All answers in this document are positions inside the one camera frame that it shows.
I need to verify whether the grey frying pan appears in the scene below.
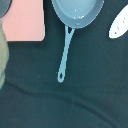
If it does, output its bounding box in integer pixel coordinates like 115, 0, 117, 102
51, 0, 104, 83

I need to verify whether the pink stove board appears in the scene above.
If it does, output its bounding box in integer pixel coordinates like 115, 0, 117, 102
3, 0, 45, 41

